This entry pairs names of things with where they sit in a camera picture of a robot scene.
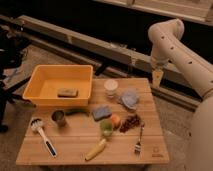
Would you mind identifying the yellow plastic bin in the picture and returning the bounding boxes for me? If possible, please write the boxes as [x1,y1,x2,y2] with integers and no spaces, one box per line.
[23,65,93,107]

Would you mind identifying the blue sponge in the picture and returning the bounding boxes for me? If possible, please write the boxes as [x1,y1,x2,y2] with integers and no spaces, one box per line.
[92,106,112,121]

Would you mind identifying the dark red grapes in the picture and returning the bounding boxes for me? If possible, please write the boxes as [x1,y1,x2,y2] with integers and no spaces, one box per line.
[119,115,141,133]

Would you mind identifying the blue-grey towel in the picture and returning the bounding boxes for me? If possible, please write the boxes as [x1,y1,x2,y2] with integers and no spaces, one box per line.
[118,89,139,110]

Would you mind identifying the orange fruit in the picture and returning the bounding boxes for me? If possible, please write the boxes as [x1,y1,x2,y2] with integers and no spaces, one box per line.
[110,114,121,129]

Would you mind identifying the black tripod stand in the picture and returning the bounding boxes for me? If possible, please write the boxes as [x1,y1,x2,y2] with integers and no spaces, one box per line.
[0,26,30,133]

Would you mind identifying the metal can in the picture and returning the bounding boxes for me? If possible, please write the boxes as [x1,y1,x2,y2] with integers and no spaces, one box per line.
[51,110,66,127]

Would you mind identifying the long metal rail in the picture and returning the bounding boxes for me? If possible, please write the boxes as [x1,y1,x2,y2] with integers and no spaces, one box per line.
[0,14,201,110]

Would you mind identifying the white dish brush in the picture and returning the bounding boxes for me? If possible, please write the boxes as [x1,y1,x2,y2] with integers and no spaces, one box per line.
[30,118,57,157]

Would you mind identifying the white plastic cup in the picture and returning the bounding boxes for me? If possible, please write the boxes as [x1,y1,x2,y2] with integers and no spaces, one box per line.
[104,79,118,98]

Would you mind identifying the yellow corn cob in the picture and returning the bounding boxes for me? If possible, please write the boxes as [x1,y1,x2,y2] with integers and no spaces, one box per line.
[85,139,107,161]

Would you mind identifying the metal fork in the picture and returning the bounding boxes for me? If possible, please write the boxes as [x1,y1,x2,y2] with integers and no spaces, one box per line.
[134,123,145,155]

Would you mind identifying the brown sponge in bin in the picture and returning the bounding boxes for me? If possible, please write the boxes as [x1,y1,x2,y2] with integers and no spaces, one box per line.
[57,88,78,98]

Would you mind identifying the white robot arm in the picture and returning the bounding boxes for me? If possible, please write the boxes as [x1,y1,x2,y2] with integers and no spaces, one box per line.
[148,19,213,171]

